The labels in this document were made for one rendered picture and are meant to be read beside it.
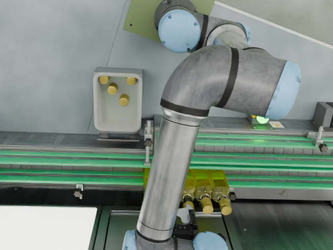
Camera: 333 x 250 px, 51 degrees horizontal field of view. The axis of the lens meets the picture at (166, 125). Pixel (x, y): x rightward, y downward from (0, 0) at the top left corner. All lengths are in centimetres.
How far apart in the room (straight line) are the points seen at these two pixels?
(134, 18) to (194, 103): 66
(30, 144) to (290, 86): 100
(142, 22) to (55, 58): 36
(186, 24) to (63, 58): 54
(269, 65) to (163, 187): 30
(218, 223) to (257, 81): 74
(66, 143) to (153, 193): 73
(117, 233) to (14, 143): 52
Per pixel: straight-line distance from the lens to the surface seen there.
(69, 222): 127
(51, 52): 137
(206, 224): 127
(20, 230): 127
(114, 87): 129
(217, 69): 62
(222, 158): 129
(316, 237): 140
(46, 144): 138
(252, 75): 64
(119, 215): 129
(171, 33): 102
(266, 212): 145
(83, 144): 136
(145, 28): 124
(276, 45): 140
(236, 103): 65
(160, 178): 68
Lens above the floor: 204
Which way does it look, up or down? 67 degrees down
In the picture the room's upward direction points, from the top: 174 degrees clockwise
